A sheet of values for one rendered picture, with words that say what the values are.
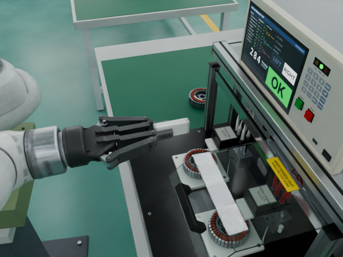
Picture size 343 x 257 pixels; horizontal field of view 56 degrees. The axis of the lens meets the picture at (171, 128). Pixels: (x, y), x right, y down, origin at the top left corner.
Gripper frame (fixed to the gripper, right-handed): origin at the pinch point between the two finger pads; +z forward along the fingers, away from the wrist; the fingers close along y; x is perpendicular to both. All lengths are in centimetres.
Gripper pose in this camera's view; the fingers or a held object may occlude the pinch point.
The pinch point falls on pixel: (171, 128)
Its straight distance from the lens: 63.1
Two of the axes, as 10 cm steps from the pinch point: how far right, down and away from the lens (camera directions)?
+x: 0.0, -7.3, -6.8
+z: 9.6, -1.8, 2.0
